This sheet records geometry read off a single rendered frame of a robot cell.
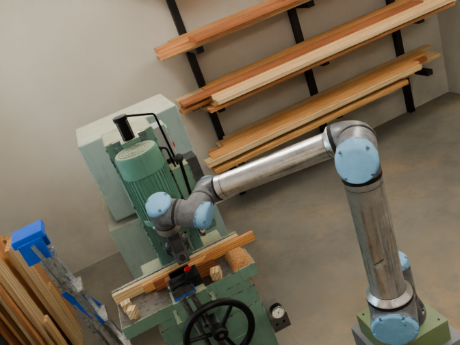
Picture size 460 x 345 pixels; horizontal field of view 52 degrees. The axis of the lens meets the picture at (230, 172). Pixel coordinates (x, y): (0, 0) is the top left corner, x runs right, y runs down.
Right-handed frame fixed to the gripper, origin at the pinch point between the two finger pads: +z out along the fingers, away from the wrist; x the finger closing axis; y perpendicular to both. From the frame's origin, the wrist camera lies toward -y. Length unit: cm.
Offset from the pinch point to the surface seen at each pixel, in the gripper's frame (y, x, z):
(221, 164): 147, -60, 146
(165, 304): -6.8, 13.7, 17.5
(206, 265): 0.4, -7.7, 15.9
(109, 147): 52, 9, -19
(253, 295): -15.2, -20.9, 29.5
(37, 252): 58, 65, 36
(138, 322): -9.0, 26.3, 17.2
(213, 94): 175, -73, 95
